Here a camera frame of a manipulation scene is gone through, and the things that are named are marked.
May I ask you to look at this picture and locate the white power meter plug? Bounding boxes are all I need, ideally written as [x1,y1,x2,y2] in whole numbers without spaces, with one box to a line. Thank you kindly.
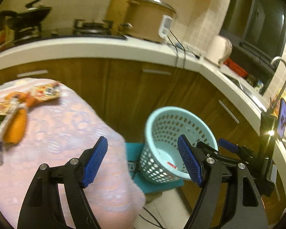
[158,15,173,39]

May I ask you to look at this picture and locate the brown rice cooker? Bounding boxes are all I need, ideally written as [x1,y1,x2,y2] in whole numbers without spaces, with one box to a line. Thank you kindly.
[119,0,177,44]

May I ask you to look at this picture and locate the dark kitchen window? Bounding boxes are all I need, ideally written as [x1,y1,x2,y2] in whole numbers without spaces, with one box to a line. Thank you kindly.
[219,0,286,72]

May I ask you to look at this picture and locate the black wok with lid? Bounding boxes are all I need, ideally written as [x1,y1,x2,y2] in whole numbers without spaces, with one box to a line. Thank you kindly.
[0,0,52,31]

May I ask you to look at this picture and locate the chrome sink faucet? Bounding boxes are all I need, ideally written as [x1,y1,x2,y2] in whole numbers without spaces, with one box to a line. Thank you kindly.
[269,56,286,111]

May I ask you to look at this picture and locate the teal floor mat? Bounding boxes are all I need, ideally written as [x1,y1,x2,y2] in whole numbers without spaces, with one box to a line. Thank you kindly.
[126,143,184,194]

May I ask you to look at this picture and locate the steel kitchen sink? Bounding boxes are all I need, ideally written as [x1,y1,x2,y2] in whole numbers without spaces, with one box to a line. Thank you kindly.
[223,73,268,112]

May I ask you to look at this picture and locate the light blue perforated trash basket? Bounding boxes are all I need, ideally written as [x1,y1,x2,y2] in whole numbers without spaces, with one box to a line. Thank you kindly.
[140,106,218,181]

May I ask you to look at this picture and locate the black gas stove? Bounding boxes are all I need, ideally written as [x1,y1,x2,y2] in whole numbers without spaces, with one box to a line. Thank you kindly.
[0,19,127,51]

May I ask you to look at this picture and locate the wooden base cabinets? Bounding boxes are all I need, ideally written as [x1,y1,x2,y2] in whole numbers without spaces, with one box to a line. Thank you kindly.
[0,58,259,151]

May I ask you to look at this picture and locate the red box on windowsill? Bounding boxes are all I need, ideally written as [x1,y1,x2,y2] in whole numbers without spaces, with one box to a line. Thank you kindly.
[224,58,248,79]

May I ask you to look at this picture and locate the red paper cup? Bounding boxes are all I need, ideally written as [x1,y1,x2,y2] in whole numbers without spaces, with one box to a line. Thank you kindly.
[166,161,178,170]

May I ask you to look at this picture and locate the orange peel piece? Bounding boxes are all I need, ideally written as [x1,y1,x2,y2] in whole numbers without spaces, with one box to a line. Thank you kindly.
[3,109,27,144]

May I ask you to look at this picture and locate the black power cable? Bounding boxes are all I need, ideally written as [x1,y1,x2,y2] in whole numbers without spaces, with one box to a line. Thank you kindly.
[166,29,201,68]

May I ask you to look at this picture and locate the white electric kettle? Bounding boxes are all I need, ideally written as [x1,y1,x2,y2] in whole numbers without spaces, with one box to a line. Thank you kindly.
[204,35,232,67]

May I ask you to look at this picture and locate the panda snack wrapper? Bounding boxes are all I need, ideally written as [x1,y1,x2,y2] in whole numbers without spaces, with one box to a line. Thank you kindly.
[0,92,27,115]
[28,82,61,104]

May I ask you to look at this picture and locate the floral pink tablecloth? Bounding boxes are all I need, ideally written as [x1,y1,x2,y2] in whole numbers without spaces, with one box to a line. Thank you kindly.
[0,85,145,228]

